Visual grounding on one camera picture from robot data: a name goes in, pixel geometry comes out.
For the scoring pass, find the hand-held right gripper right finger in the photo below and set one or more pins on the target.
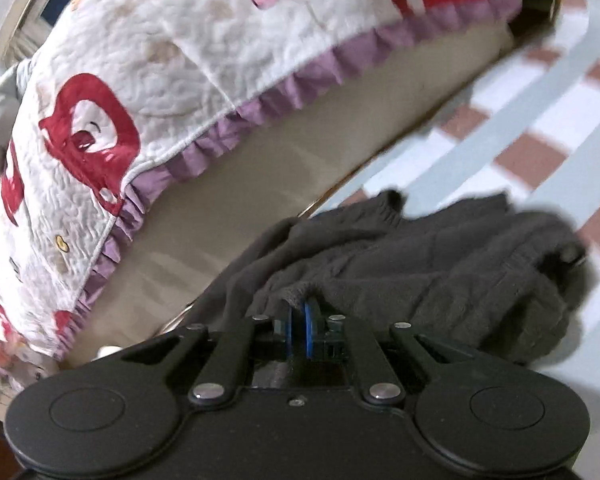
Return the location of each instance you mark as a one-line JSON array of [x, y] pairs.
[[309, 331]]

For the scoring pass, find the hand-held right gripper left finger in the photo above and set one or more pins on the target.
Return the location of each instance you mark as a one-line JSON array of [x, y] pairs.
[[287, 332]]

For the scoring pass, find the dark grey knit sweater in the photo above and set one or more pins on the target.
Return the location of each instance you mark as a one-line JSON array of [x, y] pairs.
[[420, 280]]

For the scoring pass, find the white plush toy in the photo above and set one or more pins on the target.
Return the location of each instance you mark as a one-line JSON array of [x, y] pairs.
[[111, 350]]

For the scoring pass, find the beige mattress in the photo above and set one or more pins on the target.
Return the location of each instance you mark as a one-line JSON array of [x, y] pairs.
[[300, 150]]

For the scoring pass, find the white quilt with red print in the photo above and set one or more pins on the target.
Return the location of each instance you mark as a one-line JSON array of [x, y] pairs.
[[180, 60]]

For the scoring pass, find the checkered bed sheet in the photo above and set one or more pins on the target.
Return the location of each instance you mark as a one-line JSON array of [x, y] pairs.
[[545, 125]]

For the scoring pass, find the grey plush toy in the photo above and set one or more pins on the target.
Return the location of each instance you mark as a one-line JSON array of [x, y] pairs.
[[2, 110]]

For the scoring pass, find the framed window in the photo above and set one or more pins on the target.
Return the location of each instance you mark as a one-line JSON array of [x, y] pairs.
[[35, 15]]

